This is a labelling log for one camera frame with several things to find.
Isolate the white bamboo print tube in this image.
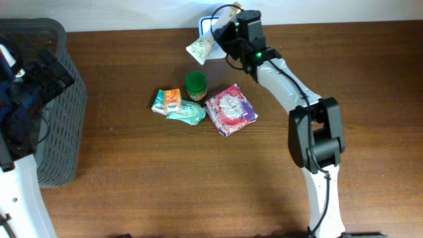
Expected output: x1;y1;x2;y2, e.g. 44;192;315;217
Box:
186;2;243;65

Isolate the green lid jar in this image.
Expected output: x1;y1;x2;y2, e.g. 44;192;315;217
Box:
185;71;208;101

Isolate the red purple snack packet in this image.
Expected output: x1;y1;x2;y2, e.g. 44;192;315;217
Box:
206;84;258;137

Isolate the teal wipes packet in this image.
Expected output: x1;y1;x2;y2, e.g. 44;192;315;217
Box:
166;100;206;126

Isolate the orange tissue pack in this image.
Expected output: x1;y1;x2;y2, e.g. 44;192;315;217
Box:
164;89;182;114

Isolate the teal tissue pack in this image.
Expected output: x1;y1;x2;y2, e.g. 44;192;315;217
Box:
151;90;167;116

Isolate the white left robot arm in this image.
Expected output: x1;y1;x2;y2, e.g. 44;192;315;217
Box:
1;38;75;237

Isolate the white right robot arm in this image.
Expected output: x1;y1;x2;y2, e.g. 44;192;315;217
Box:
210;10;345;237

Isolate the white barcode scanner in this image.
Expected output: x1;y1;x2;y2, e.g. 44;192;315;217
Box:
198;15;228;61

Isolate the grey plastic mesh basket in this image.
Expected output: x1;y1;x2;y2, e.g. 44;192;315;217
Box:
1;18;87;188

